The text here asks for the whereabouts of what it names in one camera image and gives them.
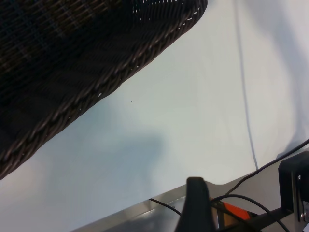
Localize orange ridged plastic part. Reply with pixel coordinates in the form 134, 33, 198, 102
223, 202, 251, 221

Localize black metal bar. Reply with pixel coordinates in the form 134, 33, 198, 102
213, 208, 294, 232

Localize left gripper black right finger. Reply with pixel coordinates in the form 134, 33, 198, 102
196, 177, 217, 232

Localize thin black cable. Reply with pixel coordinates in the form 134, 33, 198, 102
211, 139, 309, 203
212, 194, 294, 232
149, 198, 182, 217

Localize brown wicker basket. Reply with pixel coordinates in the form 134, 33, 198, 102
0, 0, 209, 181

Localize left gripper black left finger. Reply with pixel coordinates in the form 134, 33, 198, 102
175, 177, 197, 232

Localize black bracket block with screws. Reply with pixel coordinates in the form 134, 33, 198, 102
278, 151, 309, 222

